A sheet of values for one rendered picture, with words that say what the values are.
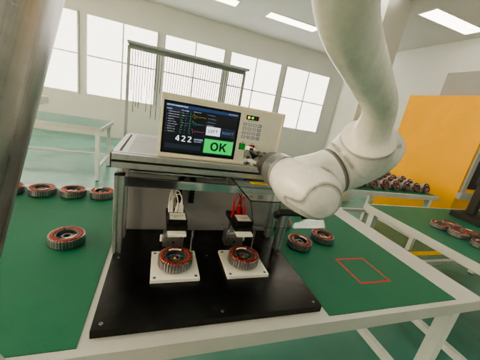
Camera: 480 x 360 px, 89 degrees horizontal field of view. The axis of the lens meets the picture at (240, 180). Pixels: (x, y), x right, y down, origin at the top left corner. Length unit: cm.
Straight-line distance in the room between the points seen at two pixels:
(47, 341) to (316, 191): 66
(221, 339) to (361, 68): 67
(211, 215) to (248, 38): 682
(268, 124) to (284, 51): 712
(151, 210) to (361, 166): 80
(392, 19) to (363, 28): 471
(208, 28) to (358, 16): 714
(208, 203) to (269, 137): 39
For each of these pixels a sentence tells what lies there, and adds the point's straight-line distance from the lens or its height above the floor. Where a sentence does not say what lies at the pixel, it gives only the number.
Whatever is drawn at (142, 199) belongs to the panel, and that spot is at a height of 90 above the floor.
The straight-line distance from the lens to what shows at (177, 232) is 87.
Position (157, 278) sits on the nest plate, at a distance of 84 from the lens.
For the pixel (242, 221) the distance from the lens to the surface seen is 91.
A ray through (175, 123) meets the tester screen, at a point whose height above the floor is 123.
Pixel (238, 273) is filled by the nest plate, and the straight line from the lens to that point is 89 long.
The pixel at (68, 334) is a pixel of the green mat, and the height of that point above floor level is 75.
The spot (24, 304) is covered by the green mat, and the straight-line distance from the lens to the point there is 88.
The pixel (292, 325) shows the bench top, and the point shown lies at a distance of 83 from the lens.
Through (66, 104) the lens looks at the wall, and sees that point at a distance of 746.
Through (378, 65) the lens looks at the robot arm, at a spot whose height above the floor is 139.
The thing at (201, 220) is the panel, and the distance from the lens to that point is 110.
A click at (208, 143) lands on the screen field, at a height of 118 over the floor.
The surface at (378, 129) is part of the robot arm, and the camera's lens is 50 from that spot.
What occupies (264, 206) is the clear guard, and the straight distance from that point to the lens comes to 72.
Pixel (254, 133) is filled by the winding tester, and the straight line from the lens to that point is 91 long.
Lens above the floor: 131
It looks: 16 degrees down
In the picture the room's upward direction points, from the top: 10 degrees clockwise
